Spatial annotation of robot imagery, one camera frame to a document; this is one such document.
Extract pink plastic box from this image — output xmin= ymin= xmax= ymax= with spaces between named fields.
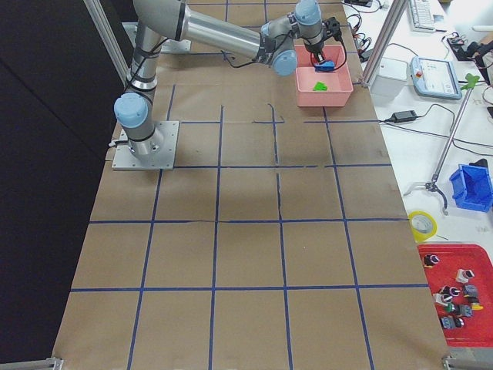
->
xmin=294 ymin=45 xmax=354 ymax=107

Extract blue storage bin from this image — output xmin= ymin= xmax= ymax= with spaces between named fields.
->
xmin=449 ymin=164 xmax=492 ymax=212

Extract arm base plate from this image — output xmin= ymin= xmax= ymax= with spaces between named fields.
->
xmin=112 ymin=121 xmax=179 ymax=170
xmin=160 ymin=39 xmax=192 ymax=54

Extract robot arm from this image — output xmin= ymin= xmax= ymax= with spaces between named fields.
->
xmin=113 ymin=1 xmax=329 ymax=170

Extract black power adapter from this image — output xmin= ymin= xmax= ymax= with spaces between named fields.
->
xmin=390 ymin=110 xmax=418 ymax=123

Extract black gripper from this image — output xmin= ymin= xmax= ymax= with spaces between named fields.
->
xmin=304 ymin=40 xmax=326 ymax=66

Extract blue toy block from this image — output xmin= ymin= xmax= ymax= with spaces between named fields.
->
xmin=314 ymin=60 xmax=336 ymax=72

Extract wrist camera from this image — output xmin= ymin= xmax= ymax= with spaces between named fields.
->
xmin=322 ymin=17 xmax=343 ymax=43

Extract green toy block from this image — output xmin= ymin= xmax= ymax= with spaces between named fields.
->
xmin=313 ymin=82 xmax=328 ymax=92

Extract teach pendant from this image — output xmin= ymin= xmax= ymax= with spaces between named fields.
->
xmin=410 ymin=56 xmax=462 ymax=100

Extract aluminium frame post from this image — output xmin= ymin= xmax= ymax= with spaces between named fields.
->
xmin=360 ymin=0 xmax=407 ymax=87

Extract reacher grabber tool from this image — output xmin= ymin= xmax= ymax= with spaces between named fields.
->
xmin=402 ymin=73 xmax=481 ymax=216

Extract white box device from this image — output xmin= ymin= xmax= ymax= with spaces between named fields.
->
xmin=371 ymin=57 xmax=408 ymax=99

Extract red plastic tray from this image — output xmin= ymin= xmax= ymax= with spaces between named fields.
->
xmin=418 ymin=244 xmax=492 ymax=348

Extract yellow tape roll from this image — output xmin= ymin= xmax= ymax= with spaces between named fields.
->
xmin=409 ymin=210 xmax=438 ymax=242

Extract white keyboard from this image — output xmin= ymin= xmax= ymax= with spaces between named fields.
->
xmin=407 ymin=0 xmax=435 ymax=32

